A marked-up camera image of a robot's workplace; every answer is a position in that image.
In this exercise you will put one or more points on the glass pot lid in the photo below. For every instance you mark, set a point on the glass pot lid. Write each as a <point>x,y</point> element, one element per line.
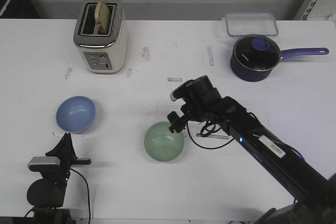
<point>256,52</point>

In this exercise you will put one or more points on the clear plastic food container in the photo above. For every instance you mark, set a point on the clear plastic food container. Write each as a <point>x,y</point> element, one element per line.
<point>241,24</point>

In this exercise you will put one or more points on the dark blue saucepan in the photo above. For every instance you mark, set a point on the dark blue saucepan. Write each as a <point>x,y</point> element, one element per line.
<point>255,76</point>

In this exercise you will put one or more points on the cream and chrome toaster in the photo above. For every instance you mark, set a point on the cream and chrome toaster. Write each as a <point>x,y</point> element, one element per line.
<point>103,54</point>

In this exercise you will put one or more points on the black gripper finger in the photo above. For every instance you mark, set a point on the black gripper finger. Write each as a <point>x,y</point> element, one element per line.
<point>60,147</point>
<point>177,127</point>
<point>70,144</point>
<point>173,117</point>

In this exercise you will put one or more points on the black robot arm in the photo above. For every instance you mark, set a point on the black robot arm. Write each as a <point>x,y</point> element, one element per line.
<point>47,195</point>
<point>314,194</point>

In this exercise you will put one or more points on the green bowl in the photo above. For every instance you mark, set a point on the green bowl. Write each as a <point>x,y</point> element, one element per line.
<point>161,144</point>

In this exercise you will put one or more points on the slice of toast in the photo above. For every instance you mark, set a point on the slice of toast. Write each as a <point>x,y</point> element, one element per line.
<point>102,17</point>

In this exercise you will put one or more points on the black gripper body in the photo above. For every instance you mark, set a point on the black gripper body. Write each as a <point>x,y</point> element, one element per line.
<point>191,112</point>
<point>58,168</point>

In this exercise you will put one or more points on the blue bowl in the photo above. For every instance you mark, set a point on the blue bowl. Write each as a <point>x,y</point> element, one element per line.
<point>76,114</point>

